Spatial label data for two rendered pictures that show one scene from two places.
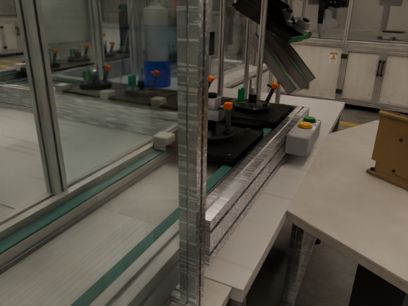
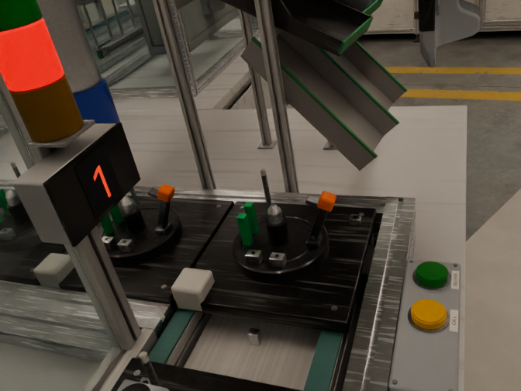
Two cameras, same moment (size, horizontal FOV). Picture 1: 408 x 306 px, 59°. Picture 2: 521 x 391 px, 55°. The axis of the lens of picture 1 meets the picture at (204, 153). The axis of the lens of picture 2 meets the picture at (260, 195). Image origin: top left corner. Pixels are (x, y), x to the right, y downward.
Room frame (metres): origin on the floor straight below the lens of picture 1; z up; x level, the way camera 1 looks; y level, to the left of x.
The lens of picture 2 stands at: (0.71, -0.15, 1.43)
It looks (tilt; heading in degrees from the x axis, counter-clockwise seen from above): 32 degrees down; 359
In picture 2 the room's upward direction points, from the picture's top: 11 degrees counter-clockwise
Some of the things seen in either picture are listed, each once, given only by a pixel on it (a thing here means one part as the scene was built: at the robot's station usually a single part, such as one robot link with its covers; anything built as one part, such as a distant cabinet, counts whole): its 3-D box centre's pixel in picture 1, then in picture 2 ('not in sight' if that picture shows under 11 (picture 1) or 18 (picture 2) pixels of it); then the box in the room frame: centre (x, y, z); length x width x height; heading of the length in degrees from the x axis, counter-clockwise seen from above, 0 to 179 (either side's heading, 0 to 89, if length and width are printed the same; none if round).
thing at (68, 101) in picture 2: not in sight; (47, 107); (1.16, 0.02, 1.28); 0.05 x 0.05 x 0.05
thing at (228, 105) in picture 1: (225, 115); not in sight; (0.96, -0.06, 1.04); 0.04 x 0.02 x 0.08; 64
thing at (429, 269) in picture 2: (309, 120); (432, 276); (1.18, -0.35, 0.96); 0.04 x 0.04 x 0.02
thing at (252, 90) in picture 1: (252, 97); (276, 227); (1.28, -0.17, 1.01); 0.24 x 0.24 x 0.13; 64
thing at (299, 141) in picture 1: (303, 135); (428, 333); (1.11, -0.32, 0.93); 0.21 x 0.07 x 0.06; 154
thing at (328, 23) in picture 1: (328, 24); (450, 27); (1.22, -0.38, 1.27); 0.06 x 0.03 x 0.09; 64
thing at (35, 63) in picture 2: not in sight; (25, 53); (1.16, 0.02, 1.33); 0.05 x 0.05 x 0.05
